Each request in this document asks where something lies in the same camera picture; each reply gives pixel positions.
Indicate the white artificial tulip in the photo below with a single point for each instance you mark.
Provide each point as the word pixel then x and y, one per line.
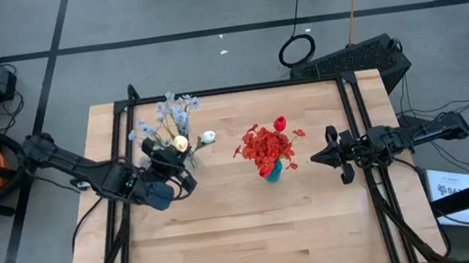
pixel 208 137

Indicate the white printed box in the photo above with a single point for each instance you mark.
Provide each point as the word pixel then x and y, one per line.
pixel 451 193

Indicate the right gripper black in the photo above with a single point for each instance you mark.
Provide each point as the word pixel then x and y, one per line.
pixel 348 153

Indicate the teal glass vase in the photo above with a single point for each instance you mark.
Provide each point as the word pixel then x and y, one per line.
pixel 275 173

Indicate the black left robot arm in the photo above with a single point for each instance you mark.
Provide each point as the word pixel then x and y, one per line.
pixel 86 174

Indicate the black metal table frame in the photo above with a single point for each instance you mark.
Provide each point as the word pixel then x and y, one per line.
pixel 233 90

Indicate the cream artificial tulip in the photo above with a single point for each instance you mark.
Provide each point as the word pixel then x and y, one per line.
pixel 180 143

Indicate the red artificial flower bunch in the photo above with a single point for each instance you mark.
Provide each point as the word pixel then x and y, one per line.
pixel 259 144
pixel 284 150

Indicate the black computer case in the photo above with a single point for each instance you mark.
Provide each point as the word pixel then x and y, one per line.
pixel 350 62

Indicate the white artificial flower bunch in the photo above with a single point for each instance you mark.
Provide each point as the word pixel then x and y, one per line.
pixel 179 109
pixel 146 131

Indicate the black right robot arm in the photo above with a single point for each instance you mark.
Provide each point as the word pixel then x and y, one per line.
pixel 421 136

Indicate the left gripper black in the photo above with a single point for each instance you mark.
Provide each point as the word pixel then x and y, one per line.
pixel 167 172

